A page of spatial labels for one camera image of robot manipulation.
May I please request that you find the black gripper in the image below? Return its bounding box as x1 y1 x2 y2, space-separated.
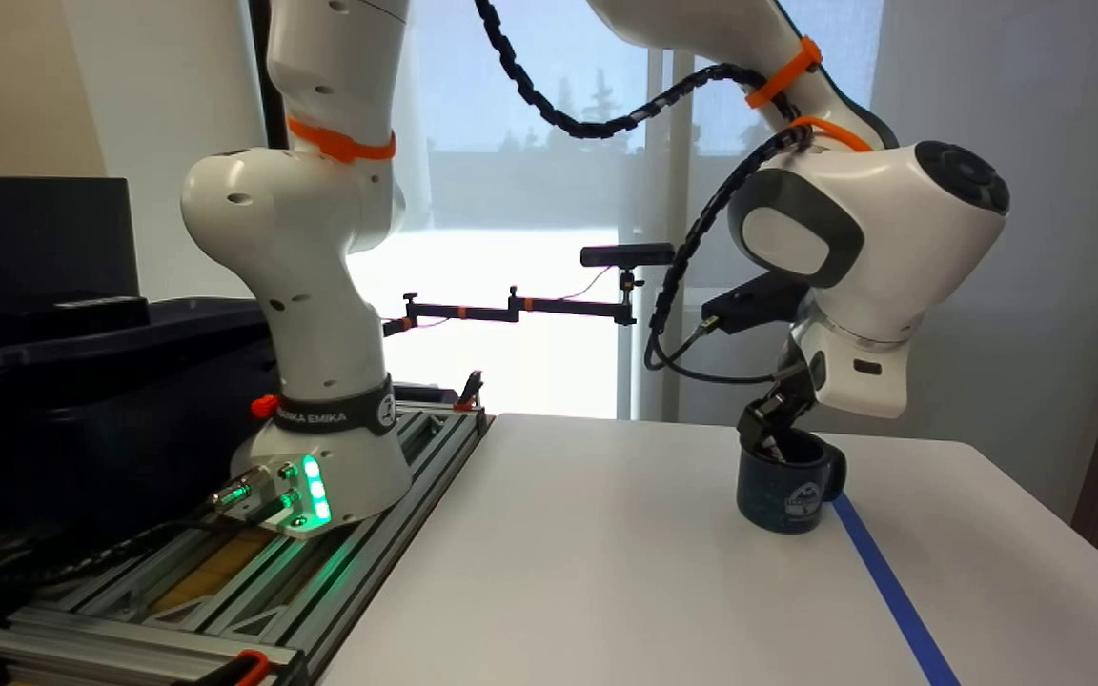
736 344 817 460

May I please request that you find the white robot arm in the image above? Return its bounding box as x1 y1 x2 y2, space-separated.
181 0 1012 538

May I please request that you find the dark green speckled mug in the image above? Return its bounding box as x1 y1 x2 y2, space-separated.
736 430 847 535

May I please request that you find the blue tape line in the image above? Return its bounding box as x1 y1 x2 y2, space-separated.
830 494 961 686

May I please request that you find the black monitor with blue light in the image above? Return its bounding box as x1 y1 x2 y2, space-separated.
0 177 146 347

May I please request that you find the black camera arm with clamps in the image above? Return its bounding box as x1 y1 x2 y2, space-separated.
382 243 675 336

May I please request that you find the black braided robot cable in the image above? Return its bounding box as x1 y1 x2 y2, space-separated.
468 0 819 384

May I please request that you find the aluminium mounting rail frame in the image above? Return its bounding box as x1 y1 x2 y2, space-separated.
0 384 488 686

